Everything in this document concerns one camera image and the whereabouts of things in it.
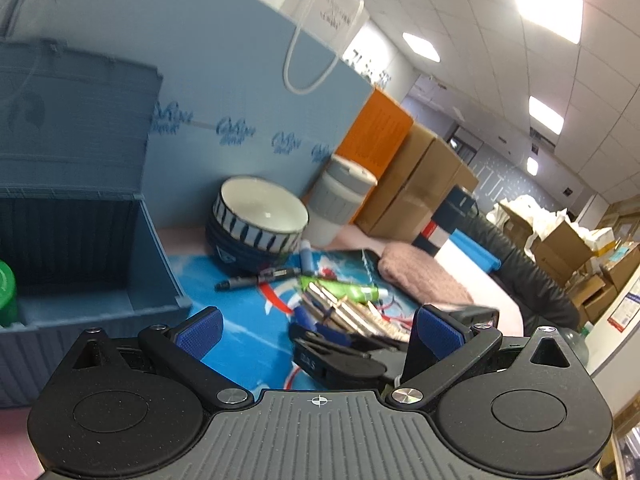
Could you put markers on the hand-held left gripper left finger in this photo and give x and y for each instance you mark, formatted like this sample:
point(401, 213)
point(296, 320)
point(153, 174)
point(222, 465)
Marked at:
point(200, 332)

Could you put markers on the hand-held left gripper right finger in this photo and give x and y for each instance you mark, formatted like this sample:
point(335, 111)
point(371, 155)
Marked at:
point(435, 330)

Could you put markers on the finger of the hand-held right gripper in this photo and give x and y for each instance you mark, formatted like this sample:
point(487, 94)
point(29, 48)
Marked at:
point(345, 372)
point(320, 337)

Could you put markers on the blue plastic storage box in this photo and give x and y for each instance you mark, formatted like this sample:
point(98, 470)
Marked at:
point(75, 135)

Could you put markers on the blue printed mat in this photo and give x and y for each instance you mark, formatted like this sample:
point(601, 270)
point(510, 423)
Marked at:
point(250, 320)

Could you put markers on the light green tube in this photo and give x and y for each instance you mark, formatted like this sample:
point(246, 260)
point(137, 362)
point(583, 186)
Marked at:
point(345, 290)

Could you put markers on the pink towel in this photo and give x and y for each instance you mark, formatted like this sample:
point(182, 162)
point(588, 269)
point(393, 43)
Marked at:
point(425, 275)

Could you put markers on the dark grey jacket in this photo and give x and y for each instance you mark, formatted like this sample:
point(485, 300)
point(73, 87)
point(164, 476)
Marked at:
point(530, 275)

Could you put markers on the black pen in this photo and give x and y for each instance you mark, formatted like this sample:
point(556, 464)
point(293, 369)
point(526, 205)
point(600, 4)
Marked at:
point(255, 279)

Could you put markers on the blue marker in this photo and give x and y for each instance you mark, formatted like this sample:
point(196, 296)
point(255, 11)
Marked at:
point(306, 260)

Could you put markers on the dark blue ceramic bowl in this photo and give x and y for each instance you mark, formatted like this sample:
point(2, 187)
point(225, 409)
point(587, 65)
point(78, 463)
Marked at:
point(235, 255)

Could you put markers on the clear water jug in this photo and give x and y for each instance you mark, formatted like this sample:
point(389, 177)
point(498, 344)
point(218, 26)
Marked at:
point(575, 347)

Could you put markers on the pile of open cardboard boxes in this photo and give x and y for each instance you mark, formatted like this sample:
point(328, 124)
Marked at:
point(565, 255)

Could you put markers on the navy striped carton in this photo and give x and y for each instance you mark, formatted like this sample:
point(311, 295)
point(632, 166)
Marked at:
point(450, 210)

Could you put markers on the white striped ceramic bowl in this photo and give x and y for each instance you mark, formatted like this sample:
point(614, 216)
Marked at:
point(260, 210)

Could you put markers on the white cup with grey sleeve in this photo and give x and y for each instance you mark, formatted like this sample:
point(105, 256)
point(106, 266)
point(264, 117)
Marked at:
point(335, 200)

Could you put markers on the brown cardboard box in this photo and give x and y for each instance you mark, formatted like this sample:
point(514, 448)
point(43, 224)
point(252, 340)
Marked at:
point(395, 180)
point(445, 175)

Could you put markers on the ceiling light panel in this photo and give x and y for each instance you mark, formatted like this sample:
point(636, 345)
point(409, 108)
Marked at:
point(545, 115)
point(531, 165)
point(547, 5)
point(422, 46)

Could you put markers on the green bottle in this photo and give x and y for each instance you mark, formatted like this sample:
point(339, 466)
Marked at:
point(6, 290)

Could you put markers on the orange box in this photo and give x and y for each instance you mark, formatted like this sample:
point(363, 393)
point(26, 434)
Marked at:
point(375, 130)

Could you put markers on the large blue cardboard box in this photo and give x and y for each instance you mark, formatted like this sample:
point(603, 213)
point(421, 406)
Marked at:
point(225, 60)

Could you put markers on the white paper bag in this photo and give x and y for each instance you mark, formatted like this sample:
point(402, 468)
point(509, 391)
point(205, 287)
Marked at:
point(335, 5)

